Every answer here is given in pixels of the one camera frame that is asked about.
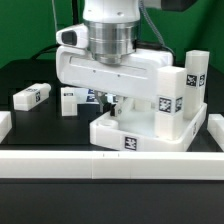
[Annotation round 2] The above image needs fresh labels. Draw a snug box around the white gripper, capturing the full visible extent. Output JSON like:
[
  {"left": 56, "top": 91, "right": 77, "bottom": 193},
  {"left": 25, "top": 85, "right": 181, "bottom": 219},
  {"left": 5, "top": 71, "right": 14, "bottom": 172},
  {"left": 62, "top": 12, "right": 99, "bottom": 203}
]
[{"left": 56, "top": 46, "right": 173, "bottom": 117}]

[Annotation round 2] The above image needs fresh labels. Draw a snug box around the white desk top tray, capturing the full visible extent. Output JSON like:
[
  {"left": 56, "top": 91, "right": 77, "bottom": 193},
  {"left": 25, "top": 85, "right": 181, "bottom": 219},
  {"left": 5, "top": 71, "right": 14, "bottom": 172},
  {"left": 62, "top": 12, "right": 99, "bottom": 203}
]
[{"left": 90, "top": 103, "right": 207, "bottom": 152}]

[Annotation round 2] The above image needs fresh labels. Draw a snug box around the white front fence bar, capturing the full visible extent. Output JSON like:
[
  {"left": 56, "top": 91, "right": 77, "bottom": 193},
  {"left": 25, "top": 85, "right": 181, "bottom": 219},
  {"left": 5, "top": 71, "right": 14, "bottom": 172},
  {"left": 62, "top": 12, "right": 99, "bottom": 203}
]
[{"left": 0, "top": 150, "right": 224, "bottom": 180}]

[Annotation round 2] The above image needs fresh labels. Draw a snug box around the white marker base bracket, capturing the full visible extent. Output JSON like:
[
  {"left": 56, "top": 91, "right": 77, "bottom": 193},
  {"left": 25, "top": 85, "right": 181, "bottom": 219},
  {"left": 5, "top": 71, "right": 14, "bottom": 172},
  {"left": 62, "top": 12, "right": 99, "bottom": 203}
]
[{"left": 75, "top": 88, "right": 98, "bottom": 104}]

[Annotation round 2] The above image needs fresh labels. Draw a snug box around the grey camera cable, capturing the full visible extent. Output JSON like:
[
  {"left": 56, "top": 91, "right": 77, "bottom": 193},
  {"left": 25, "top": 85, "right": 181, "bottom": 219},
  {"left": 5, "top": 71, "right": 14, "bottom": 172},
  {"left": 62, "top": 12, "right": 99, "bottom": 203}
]
[{"left": 138, "top": 0, "right": 176, "bottom": 56}]

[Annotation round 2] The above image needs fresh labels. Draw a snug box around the white thin cable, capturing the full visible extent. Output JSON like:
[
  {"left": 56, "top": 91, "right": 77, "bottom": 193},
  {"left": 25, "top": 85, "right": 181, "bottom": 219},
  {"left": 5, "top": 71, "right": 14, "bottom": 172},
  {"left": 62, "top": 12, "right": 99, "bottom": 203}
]
[{"left": 51, "top": 0, "right": 60, "bottom": 31}]

